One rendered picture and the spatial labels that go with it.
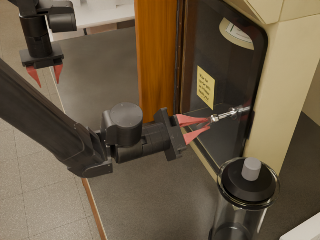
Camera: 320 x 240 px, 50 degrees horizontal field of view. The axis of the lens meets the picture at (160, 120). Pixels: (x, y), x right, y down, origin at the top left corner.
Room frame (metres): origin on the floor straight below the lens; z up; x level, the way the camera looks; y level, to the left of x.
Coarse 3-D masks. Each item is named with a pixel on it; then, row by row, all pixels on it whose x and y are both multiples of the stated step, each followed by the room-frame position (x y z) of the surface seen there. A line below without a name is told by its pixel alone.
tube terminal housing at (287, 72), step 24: (288, 0) 0.48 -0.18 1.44; (312, 0) 0.49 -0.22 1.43; (264, 24) 0.50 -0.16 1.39; (288, 24) 0.48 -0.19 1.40; (312, 24) 0.50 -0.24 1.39; (288, 48) 0.49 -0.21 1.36; (312, 48) 0.51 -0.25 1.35; (264, 72) 0.48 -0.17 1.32; (288, 72) 0.49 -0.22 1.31; (312, 72) 0.51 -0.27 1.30; (264, 96) 0.48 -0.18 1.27; (288, 96) 0.50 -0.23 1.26; (264, 120) 0.48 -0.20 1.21; (288, 120) 0.51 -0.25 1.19; (192, 144) 0.67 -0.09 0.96; (264, 144) 0.49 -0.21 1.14; (288, 144) 0.52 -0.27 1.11
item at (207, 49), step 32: (192, 0) 0.70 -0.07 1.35; (192, 32) 0.69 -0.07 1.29; (224, 32) 0.58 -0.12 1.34; (256, 32) 0.50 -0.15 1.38; (192, 64) 0.68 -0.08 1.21; (224, 64) 0.56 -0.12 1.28; (256, 64) 0.48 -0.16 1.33; (192, 96) 0.67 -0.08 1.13; (224, 96) 0.55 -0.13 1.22; (192, 128) 0.66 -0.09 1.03; (224, 128) 0.53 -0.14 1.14; (224, 160) 0.52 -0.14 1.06
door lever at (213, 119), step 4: (232, 108) 0.52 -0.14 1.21; (224, 112) 0.51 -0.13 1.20; (228, 112) 0.51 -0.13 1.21; (232, 112) 0.51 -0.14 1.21; (212, 116) 0.50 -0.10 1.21; (216, 116) 0.50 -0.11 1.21; (220, 116) 0.50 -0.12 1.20; (224, 116) 0.50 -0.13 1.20; (228, 116) 0.51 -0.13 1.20; (232, 116) 0.51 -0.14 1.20; (204, 120) 0.52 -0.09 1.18; (208, 120) 0.50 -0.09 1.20; (212, 120) 0.49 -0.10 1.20; (216, 120) 0.49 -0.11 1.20; (200, 124) 0.53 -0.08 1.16; (204, 124) 0.52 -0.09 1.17; (208, 124) 0.50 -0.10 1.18; (212, 124) 0.51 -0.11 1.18; (200, 128) 0.53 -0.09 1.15
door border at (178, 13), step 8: (176, 16) 0.76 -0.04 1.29; (176, 32) 0.76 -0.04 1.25; (176, 40) 0.76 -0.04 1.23; (176, 56) 0.76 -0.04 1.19; (176, 72) 0.76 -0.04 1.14; (176, 80) 0.75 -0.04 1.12; (176, 88) 0.75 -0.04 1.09; (176, 96) 0.75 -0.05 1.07; (176, 104) 0.75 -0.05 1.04; (176, 112) 0.75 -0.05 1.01
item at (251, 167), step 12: (228, 168) 0.39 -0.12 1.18; (240, 168) 0.39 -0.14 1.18; (252, 168) 0.37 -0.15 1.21; (264, 168) 0.39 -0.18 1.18; (228, 180) 0.37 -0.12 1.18; (240, 180) 0.36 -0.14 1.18; (252, 180) 0.36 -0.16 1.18; (264, 180) 0.36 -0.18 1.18; (240, 192) 0.34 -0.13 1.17; (252, 192) 0.34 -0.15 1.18; (264, 192) 0.34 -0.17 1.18
